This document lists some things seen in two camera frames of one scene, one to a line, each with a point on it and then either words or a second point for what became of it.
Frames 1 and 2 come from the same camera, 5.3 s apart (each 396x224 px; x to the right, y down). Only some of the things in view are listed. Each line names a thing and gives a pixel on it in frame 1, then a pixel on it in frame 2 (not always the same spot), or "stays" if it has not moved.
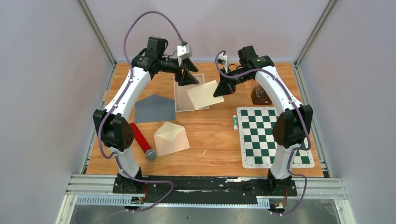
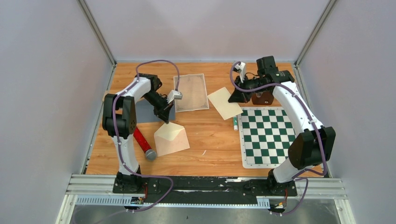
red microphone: x=150 y=153 stays
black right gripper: x=225 y=87 to x=239 y=96
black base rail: x=206 y=189 stays
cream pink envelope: x=170 y=138 stays
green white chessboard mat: x=258 y=146 stays
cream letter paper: x=202 y=95 to x=227 y=110
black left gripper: x=187 y=79 to x=163 y=113
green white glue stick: x=235 y=122 stays
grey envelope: x=154 y=108 stays
